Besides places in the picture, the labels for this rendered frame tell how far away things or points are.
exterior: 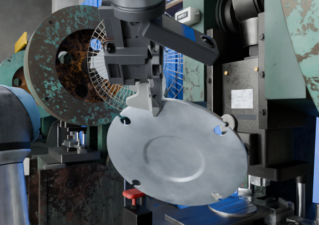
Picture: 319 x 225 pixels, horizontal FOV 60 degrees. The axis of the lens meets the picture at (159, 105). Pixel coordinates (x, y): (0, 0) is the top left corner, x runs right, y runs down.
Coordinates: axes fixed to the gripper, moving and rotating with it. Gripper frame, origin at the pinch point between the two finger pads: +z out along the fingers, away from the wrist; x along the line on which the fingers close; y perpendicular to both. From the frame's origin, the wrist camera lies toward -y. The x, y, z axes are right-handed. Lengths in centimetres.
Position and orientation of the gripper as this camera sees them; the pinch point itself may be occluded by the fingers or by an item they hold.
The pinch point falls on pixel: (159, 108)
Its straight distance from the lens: 49.9
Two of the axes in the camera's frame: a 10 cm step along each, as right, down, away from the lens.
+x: -0.4, 7.0, -7.2
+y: -10.0, 0.0, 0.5
